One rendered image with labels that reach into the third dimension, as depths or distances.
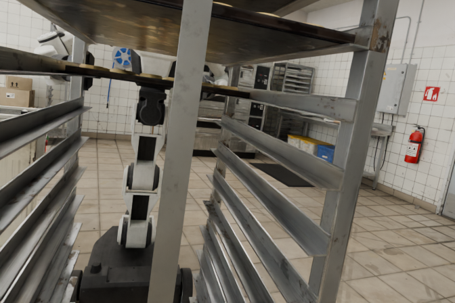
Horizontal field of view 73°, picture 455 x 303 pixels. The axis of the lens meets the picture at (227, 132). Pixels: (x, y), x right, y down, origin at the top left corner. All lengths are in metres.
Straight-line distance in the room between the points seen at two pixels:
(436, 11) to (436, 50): 0.53
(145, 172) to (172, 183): 1.27
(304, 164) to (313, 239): 0.11
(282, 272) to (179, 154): 0.31
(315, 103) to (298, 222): 0.19
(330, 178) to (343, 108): 0.09
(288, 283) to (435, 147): 4.28
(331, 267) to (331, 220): 0.07
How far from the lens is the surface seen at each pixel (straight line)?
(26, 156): 1.66
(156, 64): 1.49
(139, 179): 1.64
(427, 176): 4.78
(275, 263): 0.59
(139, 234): 1.80
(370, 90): 0.42
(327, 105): 0.46
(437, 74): 4.86
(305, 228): 0.49
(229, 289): 0.82
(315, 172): 0.47
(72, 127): 0.97
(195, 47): 0.34
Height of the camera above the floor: 1.14
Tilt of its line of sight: 8 degrees down
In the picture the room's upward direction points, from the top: 8 degrees clockwise
